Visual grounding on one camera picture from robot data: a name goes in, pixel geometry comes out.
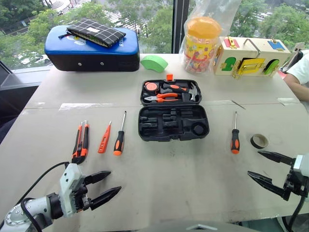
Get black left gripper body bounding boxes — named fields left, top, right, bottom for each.
left=71, top=177, right=94, bottom=214

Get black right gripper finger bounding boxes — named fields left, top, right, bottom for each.
left=257, top=150, right=296, bottom=167
left=247, top=170, right=292, bottom=202

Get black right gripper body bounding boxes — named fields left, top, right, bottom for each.
left=284, top=168, right=309, bottom=197

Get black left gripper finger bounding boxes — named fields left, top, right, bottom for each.
left=90, top=186, right=122, bottom=211
left=84, top=170, right=112, bottom=186

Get black tool case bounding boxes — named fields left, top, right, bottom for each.
left=138, top=73, right=211, bottom=143

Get black tape roll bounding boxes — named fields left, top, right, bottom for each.
left=250, top=133, right=269, bottom=150

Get orange and black utility knife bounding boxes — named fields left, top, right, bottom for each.
left=71, top=120, right=90, bottom=166

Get orange voltage tester pen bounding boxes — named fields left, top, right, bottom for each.
left=97, top=120, right=112, bottom=154

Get white shirt sleeve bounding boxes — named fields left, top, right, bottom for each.
left=286, top=53, right=309, bottom=86

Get orange and black tape measure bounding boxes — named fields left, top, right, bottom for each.
left=143, top=81, right=161, bottom=94

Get wooden latch puzzle box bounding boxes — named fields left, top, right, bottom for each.
left=213, top=36, right=293, bottom=81

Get dark grey side cabinet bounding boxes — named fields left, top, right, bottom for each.
left=0, top=60, right=42, bottom=145

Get blue black padded case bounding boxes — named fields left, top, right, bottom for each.
left=44, top=25, right=141, bottom=73

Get green foam block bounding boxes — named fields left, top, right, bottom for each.
left=140, top=54, right=169, bottom=73

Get colourful jar with orange lid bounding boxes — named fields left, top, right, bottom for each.
left=183, top=16, right=223, bottom=74

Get black white-grid pencil pouch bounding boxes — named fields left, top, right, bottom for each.
left=58, top=18, right=127, bottom=49

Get clear plastic bag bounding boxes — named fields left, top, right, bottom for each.
left=178, top=0, right=242, bottom=77

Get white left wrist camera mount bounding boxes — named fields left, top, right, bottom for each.
left=59, top=163, right=84, bottom=218

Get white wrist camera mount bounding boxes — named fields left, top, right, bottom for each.
left=59, top=163, right=84, bottom=218
left=293, top=153, right=309, bottom=181

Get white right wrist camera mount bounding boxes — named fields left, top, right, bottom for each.
left=293, top=153, right=309, bottom=181

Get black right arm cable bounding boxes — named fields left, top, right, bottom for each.
left=281, top=194, right=308, bottom=232

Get black-orange handled screwdriver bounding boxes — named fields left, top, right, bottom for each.
left=230, top=111, right=241, bottom=155
left=113, top=110, right=127, bottom=157

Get pliers with orange handles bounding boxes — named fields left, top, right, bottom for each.
left=142, top=92, right=182, bottom=104

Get hammer with black-orange handle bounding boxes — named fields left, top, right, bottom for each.
left=162, top=80, right=199, bottom=102

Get dark window frame post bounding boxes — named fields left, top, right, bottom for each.
left=171, top=0, right=190, bottom=55

